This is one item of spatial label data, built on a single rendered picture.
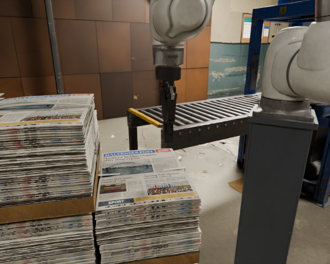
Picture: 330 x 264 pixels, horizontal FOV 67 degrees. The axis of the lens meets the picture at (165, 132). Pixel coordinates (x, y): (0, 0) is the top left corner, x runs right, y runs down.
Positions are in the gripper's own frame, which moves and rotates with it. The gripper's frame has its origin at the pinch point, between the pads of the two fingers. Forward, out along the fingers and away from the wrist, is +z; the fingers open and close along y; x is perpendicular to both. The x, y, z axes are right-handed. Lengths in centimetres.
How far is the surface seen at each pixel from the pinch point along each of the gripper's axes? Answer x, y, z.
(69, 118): -26.4, 15.2, -10.4
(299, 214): 117, -63, 97
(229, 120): 51, -61, 16
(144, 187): -9.1, 10.0, 13.0
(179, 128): 17, -50, 16
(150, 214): -8.9, 18.5, 16.3
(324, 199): 144, -70, 92
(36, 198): -34.7, 20.3, 6.7
